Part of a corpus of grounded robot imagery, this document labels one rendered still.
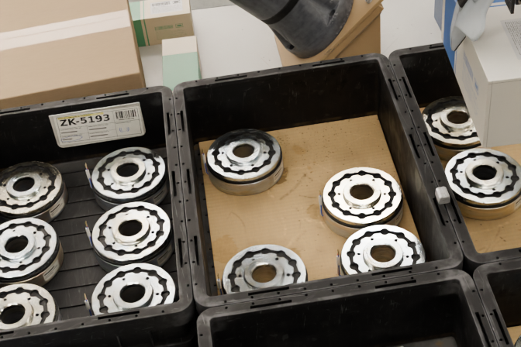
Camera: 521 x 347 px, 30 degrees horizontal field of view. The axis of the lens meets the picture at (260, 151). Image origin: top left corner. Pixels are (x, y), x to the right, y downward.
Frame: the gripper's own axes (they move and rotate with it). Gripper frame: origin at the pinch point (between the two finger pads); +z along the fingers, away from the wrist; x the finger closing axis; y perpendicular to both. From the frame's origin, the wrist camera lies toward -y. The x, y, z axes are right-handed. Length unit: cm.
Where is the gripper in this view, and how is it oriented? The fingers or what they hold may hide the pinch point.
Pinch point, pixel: (518, 38)
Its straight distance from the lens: 109.9
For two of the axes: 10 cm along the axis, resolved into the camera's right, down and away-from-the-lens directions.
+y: 0.8, 6.7, -7.3
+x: 9.9, -1.2, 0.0
